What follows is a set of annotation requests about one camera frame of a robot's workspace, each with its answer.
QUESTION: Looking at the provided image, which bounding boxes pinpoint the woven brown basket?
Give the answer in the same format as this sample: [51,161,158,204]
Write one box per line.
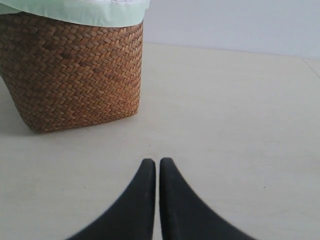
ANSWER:
[0,12,144,133]

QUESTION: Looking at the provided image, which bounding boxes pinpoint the white green plastic bin liner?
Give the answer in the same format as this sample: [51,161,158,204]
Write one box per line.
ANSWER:
[0,0,150,28]

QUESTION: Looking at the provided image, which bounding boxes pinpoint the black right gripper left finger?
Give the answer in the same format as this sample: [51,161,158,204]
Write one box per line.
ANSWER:
[70,158,156,240]

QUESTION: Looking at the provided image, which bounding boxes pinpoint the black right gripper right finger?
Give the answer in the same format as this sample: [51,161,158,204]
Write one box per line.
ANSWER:
[159,157,253,240]

